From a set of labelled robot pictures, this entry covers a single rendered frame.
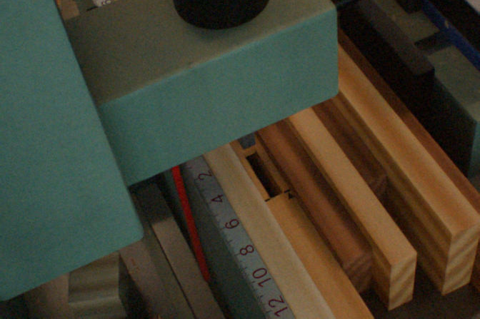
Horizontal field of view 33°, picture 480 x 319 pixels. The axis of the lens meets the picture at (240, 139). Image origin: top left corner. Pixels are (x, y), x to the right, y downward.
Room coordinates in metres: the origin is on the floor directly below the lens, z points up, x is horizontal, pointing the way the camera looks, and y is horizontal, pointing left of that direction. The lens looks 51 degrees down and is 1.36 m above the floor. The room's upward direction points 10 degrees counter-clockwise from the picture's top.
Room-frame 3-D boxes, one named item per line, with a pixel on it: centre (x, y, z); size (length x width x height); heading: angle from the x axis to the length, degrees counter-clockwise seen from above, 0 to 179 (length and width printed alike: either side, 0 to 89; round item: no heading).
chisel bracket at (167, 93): (0.32, 0.02, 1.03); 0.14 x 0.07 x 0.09; 107
